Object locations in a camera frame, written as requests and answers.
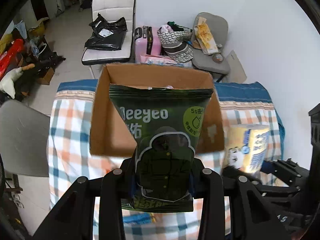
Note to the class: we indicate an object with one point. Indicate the yellow paper bag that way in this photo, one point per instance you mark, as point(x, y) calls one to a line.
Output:
point(205, 37)

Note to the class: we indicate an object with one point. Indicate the blue long snack packet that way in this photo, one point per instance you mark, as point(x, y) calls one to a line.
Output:
point(139, 218)

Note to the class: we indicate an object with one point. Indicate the black plastic bag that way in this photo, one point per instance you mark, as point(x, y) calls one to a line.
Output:
point(108, 36)

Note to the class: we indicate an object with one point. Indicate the green wet wipes packet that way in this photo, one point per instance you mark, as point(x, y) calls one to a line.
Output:
point(166, 126)

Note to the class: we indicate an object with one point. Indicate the patterned tote bag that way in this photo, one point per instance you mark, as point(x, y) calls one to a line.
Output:
point(175, 39)

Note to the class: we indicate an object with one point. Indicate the white leather chair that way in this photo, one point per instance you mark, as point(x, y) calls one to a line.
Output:
point(112, 10)

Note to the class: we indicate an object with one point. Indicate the grey padded chair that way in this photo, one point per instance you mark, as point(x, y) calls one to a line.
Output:
point(215, 63)

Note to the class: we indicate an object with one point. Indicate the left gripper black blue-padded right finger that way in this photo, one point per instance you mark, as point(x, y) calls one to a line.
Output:
point(220, 199)

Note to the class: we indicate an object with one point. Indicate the grey chair near table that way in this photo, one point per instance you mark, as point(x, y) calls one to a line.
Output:
point(24, 137)

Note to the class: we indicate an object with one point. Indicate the yellow blue tissue pack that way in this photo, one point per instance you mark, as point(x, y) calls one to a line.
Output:
point(246, 146)

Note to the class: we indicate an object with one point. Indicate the pink suitcase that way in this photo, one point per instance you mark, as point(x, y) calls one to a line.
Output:
point(146, 42)

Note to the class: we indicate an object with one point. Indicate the small cardboard box on floor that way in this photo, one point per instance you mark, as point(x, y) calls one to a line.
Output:
point(46, 77)

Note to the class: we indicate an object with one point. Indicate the plaid checked tablecloth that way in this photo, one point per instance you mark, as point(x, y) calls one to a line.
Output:
point(69, 156)

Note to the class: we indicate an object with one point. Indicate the open cardboard milk box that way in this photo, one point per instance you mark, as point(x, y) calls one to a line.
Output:
point(109, 135)

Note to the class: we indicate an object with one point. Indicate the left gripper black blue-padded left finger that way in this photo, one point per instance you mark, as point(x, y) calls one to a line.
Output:
point(72, 216)

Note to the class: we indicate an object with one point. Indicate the red plastic bag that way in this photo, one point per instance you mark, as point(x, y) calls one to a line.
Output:
point(17, 47)

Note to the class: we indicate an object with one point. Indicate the white goose plush toy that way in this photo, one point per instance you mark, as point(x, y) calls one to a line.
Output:
point(7, 83)

